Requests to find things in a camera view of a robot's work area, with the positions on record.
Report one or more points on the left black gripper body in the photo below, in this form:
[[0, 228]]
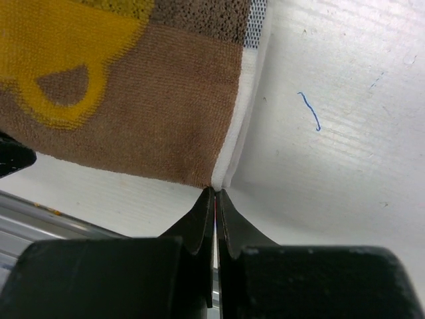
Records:
[[14, 156]]

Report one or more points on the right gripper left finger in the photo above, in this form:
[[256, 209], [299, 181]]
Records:
[[196, 228]]

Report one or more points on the aluminium mounting rail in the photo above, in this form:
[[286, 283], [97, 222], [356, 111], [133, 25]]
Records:
[[24, 222]]

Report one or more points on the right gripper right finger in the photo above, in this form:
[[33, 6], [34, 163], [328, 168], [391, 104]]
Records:
[[234, 231]]

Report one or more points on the yellow brown towel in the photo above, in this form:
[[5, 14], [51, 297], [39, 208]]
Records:
[[158, 89]]

